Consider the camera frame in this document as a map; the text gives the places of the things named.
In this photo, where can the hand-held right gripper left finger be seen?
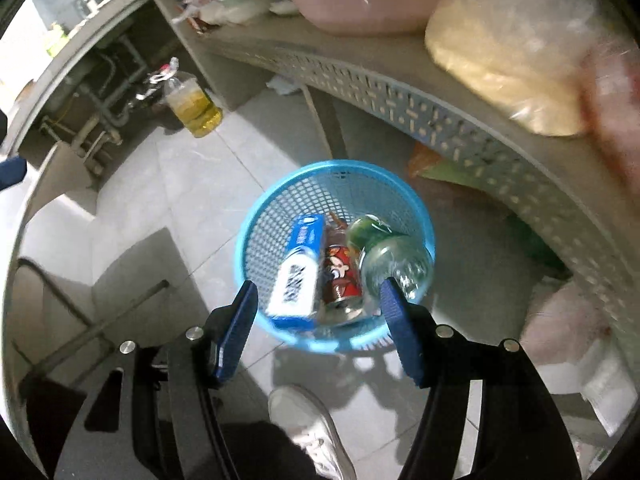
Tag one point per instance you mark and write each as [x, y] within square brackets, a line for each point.
[235, 330]

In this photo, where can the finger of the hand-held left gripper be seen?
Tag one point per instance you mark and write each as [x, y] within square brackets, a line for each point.
[11, 172]

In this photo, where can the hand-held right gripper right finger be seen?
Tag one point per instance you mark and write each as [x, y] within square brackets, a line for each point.
[400, 330]

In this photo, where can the clear bottle with green label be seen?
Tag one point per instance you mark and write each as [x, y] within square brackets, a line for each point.
[395, 260]

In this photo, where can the blue and white box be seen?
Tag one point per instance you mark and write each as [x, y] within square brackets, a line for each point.
[295, 275]

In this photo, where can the red printed drink can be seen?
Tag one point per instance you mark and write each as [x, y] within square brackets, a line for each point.
[340, 270]

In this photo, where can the blue plastic mesh basket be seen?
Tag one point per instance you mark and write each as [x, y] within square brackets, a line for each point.
[300, 195]

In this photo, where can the person's white shoe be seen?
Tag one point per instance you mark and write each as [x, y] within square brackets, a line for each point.
[305, 420]

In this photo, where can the grey drain pipes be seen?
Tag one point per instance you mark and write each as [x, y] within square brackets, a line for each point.
[107, 110]

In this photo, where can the person's dark trouser leg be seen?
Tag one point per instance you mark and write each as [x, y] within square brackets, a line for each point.
[270, 455]

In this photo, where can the grey kitchen counter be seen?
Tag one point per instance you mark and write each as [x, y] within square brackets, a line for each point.
[75, 55]

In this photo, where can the yellow green box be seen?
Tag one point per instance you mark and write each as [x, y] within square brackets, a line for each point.
[57, 40]

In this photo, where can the yellow cooking oil bottle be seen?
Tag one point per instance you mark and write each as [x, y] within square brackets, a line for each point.
[197, 110]

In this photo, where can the wooden shelf leg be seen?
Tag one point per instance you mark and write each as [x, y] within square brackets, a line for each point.
[320, 120]

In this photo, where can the white crumpled paper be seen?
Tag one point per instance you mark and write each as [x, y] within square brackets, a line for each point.
[285, 85]

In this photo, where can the clear bag of grain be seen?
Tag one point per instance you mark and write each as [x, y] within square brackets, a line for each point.
[500, 75]

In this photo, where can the white plastic packets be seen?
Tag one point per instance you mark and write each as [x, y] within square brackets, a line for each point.
[235, 7]

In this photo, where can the pink plastic basin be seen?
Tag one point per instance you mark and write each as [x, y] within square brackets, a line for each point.
[370, 10]

